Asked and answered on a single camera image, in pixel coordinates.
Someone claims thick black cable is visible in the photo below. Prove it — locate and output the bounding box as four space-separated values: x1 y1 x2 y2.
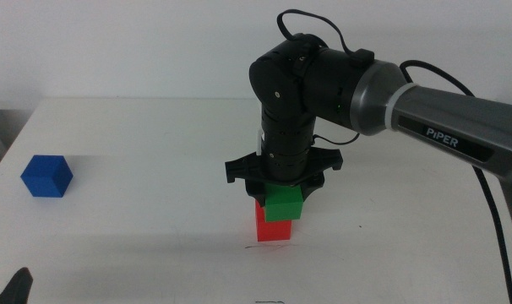
398 59 512 304

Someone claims blue foam cube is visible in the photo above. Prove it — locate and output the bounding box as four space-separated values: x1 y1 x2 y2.
19 154 74 198

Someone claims red foam cube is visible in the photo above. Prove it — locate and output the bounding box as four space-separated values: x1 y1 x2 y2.
254 199 293 242

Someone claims thin black looped cable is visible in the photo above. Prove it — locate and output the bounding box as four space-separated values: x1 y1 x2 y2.
275 8 376 67

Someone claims green foam cube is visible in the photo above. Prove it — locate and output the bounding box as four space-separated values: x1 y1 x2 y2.
263 182 304 224

